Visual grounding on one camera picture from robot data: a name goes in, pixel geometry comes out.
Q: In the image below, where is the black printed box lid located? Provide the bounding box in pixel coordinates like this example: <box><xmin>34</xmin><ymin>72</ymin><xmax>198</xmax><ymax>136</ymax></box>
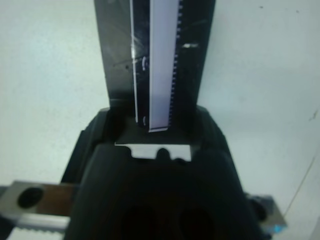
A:
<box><xmin>94</xmin><ymin>0</ymin><xmax>216</xmax><ymax>145</ymax></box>

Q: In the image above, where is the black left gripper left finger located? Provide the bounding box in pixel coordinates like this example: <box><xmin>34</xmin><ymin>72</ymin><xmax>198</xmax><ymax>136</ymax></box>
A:
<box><xmin>59</xmin><ymin>106</ymin><xmax>118</xmax><ymax>185</ymax></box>

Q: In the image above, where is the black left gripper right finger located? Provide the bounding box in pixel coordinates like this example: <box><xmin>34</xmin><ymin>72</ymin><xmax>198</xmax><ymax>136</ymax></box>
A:
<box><xmin>193</xmin><ymin>105</ymin><xmax>243</xmax><ymax>191</ymax></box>

